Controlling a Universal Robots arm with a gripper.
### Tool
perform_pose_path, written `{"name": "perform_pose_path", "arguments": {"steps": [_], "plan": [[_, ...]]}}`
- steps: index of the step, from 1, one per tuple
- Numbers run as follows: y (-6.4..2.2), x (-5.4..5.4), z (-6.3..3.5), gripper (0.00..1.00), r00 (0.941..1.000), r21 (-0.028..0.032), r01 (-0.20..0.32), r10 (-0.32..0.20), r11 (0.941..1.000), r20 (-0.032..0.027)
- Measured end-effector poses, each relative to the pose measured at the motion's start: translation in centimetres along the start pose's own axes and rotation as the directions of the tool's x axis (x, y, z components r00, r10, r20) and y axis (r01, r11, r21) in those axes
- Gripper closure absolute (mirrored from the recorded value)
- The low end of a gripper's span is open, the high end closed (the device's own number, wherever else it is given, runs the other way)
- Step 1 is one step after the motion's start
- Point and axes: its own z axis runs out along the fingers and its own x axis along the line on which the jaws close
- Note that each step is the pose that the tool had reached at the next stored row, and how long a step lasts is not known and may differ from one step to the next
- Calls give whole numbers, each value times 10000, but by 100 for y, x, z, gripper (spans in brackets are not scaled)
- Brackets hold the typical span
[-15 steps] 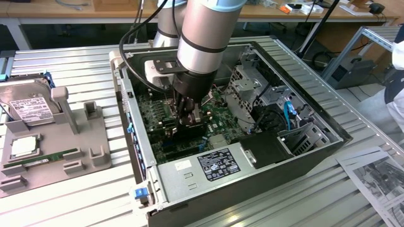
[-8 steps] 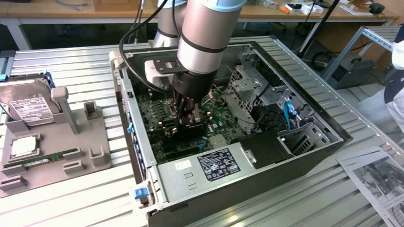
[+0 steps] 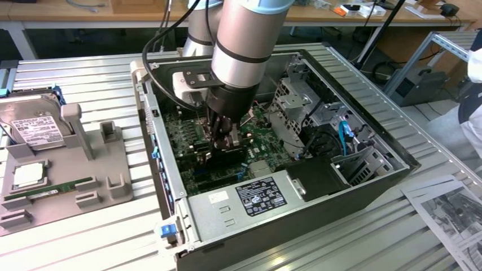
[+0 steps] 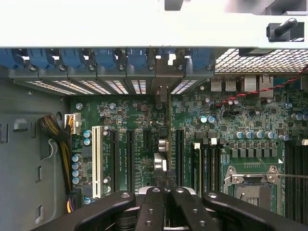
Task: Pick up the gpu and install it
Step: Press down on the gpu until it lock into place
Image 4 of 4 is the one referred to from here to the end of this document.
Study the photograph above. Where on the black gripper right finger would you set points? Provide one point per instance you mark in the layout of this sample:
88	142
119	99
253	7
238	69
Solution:
192	211

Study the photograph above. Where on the black RAM stick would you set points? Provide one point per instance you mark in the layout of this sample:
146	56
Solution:
197	168

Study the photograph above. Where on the white expansion slot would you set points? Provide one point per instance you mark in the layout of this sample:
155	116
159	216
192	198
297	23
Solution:
97	158

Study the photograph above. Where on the CPU socket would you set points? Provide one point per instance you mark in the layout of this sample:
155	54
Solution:
250	192

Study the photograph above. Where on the thin locking lever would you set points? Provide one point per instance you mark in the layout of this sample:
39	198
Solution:
296	176

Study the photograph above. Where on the silver network port block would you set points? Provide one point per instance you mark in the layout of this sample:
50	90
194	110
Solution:
258	85

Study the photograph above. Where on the open PC case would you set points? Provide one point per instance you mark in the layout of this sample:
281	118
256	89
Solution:
120	24

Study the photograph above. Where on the silver USB port pair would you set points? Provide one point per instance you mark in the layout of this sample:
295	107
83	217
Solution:
223	83

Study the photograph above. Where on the green motherboard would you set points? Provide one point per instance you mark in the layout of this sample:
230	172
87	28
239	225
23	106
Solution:
192	115

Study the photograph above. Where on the long black expansion slot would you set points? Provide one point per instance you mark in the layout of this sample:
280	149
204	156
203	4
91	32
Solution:
180	156
130	161
114	161

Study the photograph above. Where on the short black expansion slot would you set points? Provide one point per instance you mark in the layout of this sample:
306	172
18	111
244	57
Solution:
147	139

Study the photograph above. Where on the white power connector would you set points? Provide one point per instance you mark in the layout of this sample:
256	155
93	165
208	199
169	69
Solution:
76	124

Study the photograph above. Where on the blue card retention clip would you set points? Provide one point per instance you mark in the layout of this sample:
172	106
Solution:
136	57
166	51
202	59
72	57
41	57
12	57
104	57

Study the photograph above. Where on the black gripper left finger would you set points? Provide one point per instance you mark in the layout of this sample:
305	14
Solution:
149	211

